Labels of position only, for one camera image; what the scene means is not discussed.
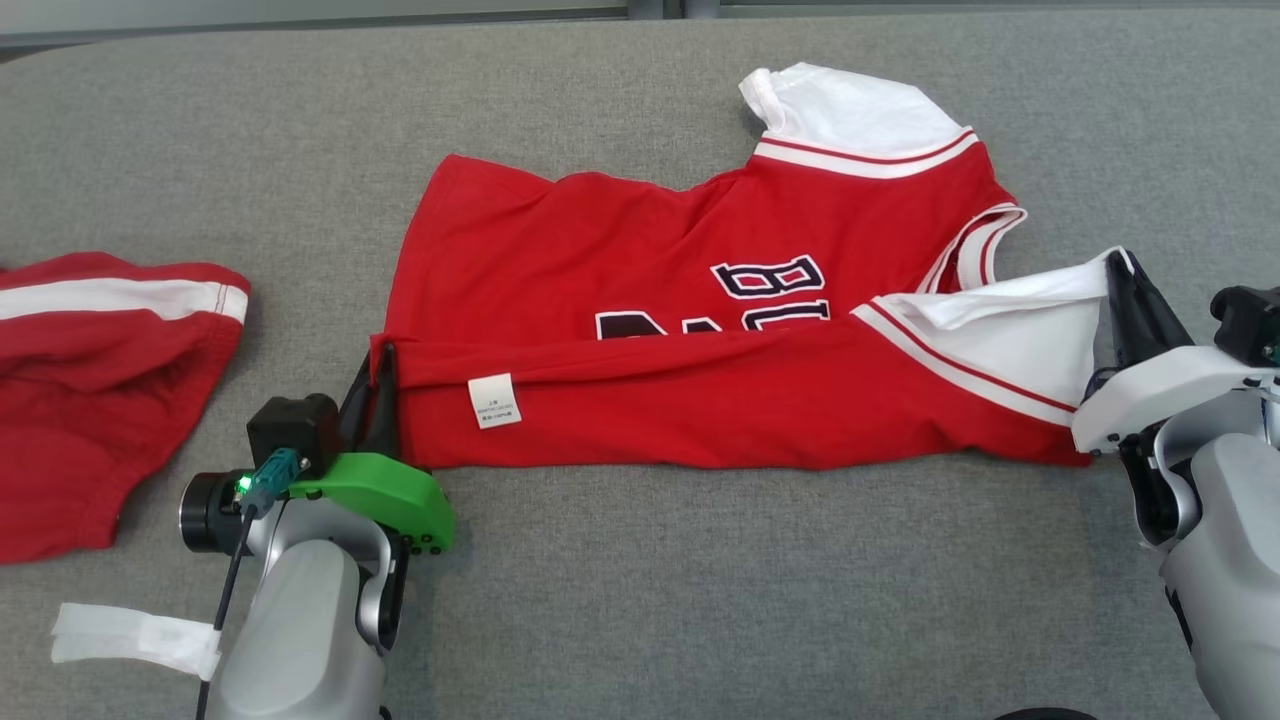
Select white tape label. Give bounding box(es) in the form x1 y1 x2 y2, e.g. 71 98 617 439
51 602 224 682

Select black cable with teal plug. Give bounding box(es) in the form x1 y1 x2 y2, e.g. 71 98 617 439
194 447 307 720

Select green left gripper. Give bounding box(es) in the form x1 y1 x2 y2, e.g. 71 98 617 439
288 341 457 555

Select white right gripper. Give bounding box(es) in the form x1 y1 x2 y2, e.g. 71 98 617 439
1071 249 1280 457

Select red and white basketball jersey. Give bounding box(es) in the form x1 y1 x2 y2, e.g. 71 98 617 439
370 62 1136 472

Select red shorts with white stripe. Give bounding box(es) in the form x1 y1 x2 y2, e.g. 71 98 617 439
0 252 252 567

